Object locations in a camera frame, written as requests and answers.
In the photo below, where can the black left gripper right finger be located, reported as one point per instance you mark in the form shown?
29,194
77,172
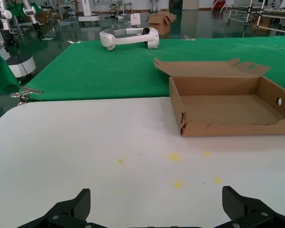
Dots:
247,213

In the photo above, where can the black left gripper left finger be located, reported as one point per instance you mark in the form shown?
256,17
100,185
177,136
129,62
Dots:
61,213

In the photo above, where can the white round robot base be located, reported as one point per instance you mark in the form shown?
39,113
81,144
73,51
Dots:
21,65

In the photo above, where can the silver background robot arm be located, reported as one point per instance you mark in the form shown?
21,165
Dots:
31,12
3,16

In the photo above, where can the cardboard box with round hole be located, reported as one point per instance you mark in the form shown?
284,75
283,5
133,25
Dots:
228,107

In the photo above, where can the open cardboard box on floor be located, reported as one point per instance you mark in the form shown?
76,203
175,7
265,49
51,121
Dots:
160,22

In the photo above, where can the metal table clamp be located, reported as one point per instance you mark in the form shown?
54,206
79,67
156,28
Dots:
187,38
26,91

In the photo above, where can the green cloth on side table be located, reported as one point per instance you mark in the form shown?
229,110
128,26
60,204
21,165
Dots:
0,76

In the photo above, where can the white VR headset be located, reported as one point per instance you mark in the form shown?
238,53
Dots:
130,40

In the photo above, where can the white paper bag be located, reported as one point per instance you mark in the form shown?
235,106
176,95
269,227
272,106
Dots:
135,19

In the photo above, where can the standing floor fan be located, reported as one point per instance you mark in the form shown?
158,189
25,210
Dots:
120,7

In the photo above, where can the white machine pedestal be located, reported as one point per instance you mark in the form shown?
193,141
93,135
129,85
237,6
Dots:
88,16

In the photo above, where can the metal pipe frame rack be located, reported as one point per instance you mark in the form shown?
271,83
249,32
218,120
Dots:
249,14

